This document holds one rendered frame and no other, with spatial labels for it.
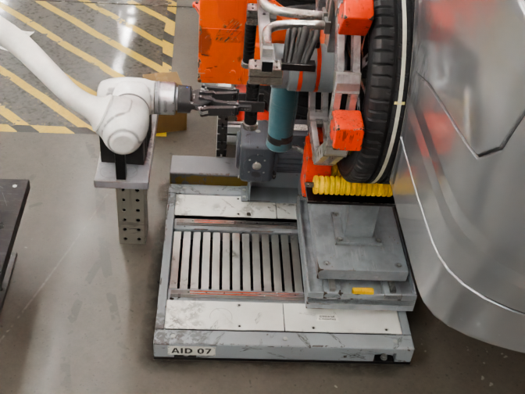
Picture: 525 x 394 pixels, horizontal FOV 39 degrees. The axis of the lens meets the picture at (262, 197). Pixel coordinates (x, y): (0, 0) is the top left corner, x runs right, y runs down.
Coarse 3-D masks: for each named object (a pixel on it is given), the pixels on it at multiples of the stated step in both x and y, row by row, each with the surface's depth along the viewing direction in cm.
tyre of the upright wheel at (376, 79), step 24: (384, 0) 187; (408, 0) 188; (384, 24) 186; (408, 24) 186; (384, 48) 185; (408, 48) 185; (384, 72) 186; (408, 72) 186; (384, 96) 187; (384, 120) 190; (384, 144) 196; (360, 168) 203
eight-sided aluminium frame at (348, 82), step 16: (320, 0) 227; (336, 0) 193; (336, 16) 194; (336, 32) 193; (336, 48) 192; (352, 48) 192; (336, 64) 191; (352, 64) 191; (336, 80) 190; (352, 80) 190; (336, 96) 192; (352, 96) 192; (320, 112) 240; (320, 160) 216; (336, 160) 215
